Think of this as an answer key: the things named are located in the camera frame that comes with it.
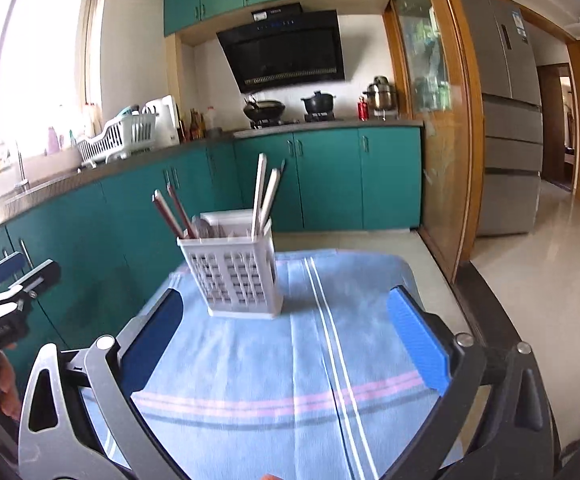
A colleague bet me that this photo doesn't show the stainless steel pot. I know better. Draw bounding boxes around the stainless steel pot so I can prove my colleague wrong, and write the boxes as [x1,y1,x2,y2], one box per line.
[363,75,399,111]

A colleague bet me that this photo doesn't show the teal lower cabinets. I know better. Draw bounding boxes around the teal lower cabinets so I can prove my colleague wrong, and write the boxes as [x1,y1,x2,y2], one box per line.
[0,126,424,411]

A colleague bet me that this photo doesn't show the red-brown chopstick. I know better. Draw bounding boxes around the red-brown chopstick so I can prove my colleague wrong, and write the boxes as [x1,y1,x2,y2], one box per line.
[166,183,199,239]
[152,189,192,239]

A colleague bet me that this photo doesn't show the black cooking pot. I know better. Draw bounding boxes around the black cooking pot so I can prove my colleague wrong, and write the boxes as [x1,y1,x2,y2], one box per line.
[301,90,338,115]

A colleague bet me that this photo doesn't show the gas stove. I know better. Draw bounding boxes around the gas stove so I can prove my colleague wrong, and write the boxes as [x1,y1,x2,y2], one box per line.
[247,112,346,129]

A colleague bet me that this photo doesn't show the window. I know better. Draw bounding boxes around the window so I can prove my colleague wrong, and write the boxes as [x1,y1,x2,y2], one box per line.
[0,0,107,173]

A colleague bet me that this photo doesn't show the wooden framed glass door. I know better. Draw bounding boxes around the wooden framed glass door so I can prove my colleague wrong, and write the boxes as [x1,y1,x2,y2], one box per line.
[382,0,487,282]

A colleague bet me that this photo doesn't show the blue striped cloth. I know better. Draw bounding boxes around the blue striped cloth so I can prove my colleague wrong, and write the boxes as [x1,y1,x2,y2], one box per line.
[82,249,476,480]

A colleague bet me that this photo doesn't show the white chopstick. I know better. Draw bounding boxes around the white chopstick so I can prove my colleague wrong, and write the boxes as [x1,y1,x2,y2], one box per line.
[250,153,269,239]
[259,167,283,236]

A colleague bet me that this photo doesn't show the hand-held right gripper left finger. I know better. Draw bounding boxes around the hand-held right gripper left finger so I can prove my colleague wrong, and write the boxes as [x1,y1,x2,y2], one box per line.
[17,287,192,480]

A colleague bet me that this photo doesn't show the silver refrigerator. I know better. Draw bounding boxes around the silver refrigerator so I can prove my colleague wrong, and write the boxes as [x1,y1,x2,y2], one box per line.
[454,0,544,239]

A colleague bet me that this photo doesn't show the steel faucet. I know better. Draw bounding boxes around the steel faucet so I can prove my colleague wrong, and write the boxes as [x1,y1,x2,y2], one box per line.
[13,140,31,193]

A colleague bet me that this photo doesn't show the white utensil holder basket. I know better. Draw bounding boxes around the white utensil holder basket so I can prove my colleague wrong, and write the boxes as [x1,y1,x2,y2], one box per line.
[177,209,285,320]

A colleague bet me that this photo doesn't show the black wok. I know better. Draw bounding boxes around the black wok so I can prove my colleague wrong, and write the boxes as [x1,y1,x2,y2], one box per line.
[242,94,287,124]

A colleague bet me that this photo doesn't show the metal spoon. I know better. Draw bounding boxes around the metal spoon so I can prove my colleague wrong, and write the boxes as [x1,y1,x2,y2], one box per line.
[191,217,223,239]

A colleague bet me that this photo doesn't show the black range hood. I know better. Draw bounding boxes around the black range hood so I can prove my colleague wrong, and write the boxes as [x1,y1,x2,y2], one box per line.
[215,2,346,95]

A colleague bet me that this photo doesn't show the group of sauce bottles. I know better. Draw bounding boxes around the group of sauce bottles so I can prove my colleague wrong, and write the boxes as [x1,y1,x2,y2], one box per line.
[184,108,206,141]

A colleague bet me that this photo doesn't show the white dish rack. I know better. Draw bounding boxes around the white dish rack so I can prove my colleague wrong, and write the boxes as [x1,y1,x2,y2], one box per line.
[76,104,159,166]

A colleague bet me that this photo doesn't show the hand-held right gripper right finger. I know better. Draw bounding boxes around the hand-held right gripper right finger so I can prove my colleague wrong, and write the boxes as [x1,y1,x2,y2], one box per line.
[379,284,564,480]

